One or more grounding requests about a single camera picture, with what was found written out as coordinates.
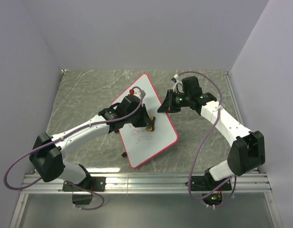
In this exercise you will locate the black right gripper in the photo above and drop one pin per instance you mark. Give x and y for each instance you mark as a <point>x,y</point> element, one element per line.
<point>167,106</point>

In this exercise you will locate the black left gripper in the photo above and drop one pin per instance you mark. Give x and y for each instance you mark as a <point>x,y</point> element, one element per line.
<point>145,121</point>

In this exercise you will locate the red-framed whiteboard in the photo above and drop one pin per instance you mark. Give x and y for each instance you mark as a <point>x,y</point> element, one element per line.
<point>144,143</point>

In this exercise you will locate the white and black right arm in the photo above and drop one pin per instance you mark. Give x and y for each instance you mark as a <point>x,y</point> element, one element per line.
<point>247,148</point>

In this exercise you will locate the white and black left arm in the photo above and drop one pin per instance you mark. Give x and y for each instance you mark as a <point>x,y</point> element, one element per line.
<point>49,153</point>

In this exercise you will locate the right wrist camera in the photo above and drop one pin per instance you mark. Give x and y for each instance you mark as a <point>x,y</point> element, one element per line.
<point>176,80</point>

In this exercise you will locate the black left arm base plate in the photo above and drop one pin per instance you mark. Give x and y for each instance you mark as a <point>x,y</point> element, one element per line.
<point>96,184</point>

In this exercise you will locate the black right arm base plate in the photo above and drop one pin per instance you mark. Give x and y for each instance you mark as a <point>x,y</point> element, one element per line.
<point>207,183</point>

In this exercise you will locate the aluminium mounting rail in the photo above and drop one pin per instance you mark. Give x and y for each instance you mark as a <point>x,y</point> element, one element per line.
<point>143,183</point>

